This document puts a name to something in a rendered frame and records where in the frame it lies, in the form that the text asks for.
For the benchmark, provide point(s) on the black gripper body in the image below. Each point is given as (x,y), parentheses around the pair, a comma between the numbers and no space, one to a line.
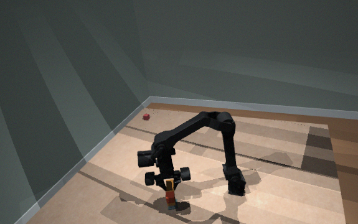
(167,173)

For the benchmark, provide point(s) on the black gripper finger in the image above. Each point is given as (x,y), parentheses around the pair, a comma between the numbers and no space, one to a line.
(176,182)
(162,185)

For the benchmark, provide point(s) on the orange bar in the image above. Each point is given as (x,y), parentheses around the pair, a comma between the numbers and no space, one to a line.
(170,197)

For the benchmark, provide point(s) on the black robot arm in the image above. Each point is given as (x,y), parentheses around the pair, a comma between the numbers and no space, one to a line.
(162,147)

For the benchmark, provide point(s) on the small red cube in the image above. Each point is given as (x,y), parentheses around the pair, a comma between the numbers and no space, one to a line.
(146,116)

